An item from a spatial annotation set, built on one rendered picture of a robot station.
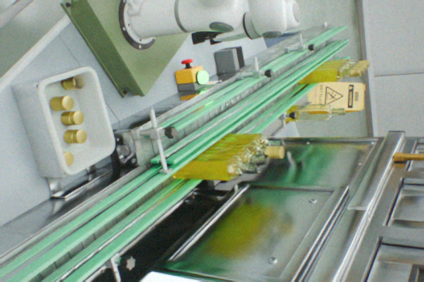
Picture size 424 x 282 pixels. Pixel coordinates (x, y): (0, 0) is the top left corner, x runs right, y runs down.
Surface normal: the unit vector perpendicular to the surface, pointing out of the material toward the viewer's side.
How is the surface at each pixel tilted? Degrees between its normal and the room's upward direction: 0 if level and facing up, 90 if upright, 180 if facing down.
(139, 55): 2
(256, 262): 90
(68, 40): 0
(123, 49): 2
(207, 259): 90
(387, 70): 90
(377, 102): 90
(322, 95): 76
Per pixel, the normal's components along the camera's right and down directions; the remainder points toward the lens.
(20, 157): 0.85, 0.00
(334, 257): -0.18, -0.94
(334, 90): -0.28, -0.19
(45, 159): -0.49, 0.36
